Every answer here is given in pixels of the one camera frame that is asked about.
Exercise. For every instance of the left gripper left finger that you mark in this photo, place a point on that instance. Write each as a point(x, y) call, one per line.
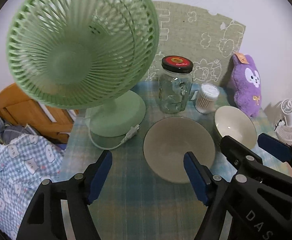
point(44, 219)

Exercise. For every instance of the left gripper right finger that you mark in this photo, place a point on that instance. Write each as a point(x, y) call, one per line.
point(210, 190)

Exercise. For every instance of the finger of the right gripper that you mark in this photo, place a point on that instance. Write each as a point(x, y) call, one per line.
point(273, 146)
point(235, 152)

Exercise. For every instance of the large white bowl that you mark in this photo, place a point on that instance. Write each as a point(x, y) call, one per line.
point(231, 121)

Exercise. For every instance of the medium white floral bowl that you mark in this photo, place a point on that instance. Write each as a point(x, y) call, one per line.
point(168, 140)

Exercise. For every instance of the white standing fan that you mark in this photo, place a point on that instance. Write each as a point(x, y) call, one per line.
point(283, 121)

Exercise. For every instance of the cotton swab container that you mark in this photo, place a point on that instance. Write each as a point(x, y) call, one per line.
point(207, 97)

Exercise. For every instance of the blue checkered blanket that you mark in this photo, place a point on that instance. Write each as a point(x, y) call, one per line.
point(26, 159)

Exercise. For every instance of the purple plush bunny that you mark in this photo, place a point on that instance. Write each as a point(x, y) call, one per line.
point(246, 85)

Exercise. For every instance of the plaid tablecloth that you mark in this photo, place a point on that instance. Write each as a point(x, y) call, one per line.
point(135, 203)

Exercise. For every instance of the glass jar black lid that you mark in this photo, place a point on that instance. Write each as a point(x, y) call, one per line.
point(174, 84)

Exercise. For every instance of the green desk fan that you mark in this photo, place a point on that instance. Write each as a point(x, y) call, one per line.
point(85, 54)

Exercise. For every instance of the green cartoon wall mat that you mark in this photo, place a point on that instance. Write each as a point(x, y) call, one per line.
point(206, 38)

